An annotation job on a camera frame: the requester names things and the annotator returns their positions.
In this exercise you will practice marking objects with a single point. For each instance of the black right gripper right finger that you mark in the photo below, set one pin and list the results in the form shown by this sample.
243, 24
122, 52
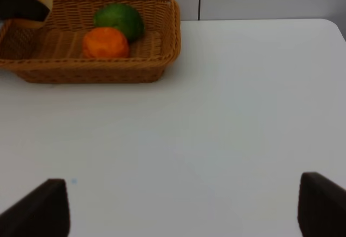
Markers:
321, 206

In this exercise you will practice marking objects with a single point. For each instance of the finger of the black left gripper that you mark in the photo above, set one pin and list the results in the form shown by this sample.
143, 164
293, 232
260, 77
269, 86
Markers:
32, 10

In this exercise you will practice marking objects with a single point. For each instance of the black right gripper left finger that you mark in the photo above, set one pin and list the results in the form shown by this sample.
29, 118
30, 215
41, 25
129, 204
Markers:
43, 212

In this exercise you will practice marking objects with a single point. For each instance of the orange mandarin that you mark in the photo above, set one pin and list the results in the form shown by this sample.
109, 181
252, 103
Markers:
105, 43

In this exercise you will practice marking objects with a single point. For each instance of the green lime fruit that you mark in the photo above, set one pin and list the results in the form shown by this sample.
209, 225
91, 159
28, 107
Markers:
122, 17

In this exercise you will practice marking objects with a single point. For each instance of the light orange wicker basket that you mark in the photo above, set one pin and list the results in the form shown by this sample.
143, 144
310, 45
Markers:
54, 52

